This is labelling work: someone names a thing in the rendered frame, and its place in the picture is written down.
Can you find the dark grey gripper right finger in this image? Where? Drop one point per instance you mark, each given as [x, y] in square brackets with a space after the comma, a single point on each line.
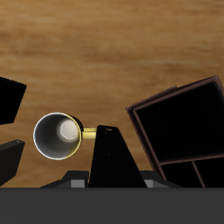
[154, 177]

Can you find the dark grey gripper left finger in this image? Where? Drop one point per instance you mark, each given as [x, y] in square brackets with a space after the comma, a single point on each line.
[76, 176]

